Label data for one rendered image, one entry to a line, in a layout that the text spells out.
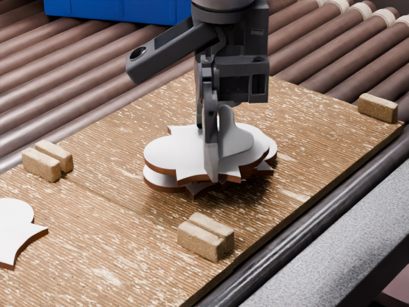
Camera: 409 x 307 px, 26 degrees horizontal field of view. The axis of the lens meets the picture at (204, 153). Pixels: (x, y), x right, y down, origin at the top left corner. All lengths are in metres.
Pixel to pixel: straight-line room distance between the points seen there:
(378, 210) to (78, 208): 0.38
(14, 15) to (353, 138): 0.75
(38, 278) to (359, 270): 0.37
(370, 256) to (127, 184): 0.32
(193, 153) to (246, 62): 0.15
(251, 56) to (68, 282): 0.33
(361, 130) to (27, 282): 0.54
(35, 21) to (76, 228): 0.69
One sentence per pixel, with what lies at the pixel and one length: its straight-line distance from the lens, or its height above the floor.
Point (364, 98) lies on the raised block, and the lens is 1.32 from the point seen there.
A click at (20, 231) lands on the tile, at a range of 1.07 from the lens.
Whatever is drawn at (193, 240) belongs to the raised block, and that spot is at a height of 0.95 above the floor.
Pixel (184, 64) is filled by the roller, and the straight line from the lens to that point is 1.49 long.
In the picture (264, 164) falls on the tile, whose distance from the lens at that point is 1.15.
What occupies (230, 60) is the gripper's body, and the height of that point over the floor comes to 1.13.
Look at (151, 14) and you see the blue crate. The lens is 1.63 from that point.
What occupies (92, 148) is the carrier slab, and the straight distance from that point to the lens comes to 1.23.
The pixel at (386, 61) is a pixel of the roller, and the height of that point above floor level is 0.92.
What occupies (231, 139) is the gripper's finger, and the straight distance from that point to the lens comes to 1.04.
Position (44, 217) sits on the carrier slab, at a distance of 1.10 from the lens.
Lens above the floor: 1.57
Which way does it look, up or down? 32 degrees down
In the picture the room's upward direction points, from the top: straight up
